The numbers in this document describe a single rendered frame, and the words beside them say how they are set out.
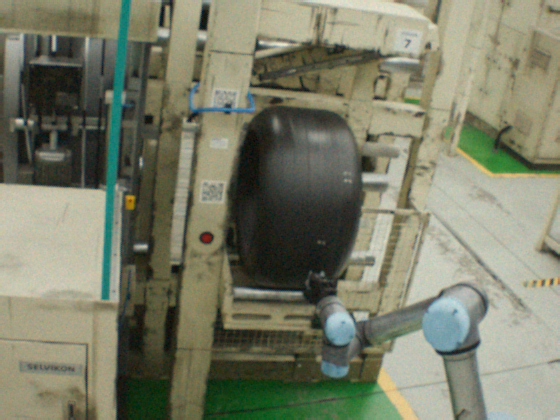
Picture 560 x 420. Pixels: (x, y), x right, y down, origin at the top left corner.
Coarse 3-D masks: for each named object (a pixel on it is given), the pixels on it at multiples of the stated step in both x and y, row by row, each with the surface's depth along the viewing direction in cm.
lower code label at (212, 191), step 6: (204, 180) 221; (210, 180) 222; (204, 186) 222; (210, 186) 222; (216, 186) 223; (222, 186) 223; (204, 192) 223; (210, 192) 223; (216, 192) 224; (222, 192) 224; (204, 198) 224; (210, 198) 224; (216, 198) 225; (222, 198) 225
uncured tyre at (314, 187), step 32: (256, 128) 227; (288, 128) 216; (320, 128) 219; (256, 160) 260; (288, 160) 210; (320, 160) 213; (352, 160) 216; (256, 192) 263; (288, 192) 209; (320, 192) 211; (352, 192) 213; (256, 224) 217; (288, 224) 210; (320, 224) 212; (352, 224) 215; (256, 256) 219; (288, 256) 215; (320, 256) 217
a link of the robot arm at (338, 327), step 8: (328, 304) 199; (336, 304) 198; (320, 312) 199; (328, 312) 195; (336, 312) 193; (344, 312) 195; (320, 320) 198; (328, 320) 192; (336, 320) 190; (344, 320) 190; (352, 320) 194; (328, 328) 191; (336, 328) 189; (344, 328) 190; (352, 328) 190; (328, 336) 191; (336, 336) 190; (344, 336) 191; (352, 336) 191; (336, 344) 191; (344, 344) 192
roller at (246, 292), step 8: (240, 288) 233; (248, 288) 234; (256, 288) 235; (264, 288) 235; (272, 288) 236; (280, 288) 237; (288, 288) 238; (296, 288) 238; (240, 296) 233; (248, 296) 234; (256, 296) 234; (264, 296) 235; (272, 296) 235; (280, 296) 236; (288, 296) 236; (296, 296) 237
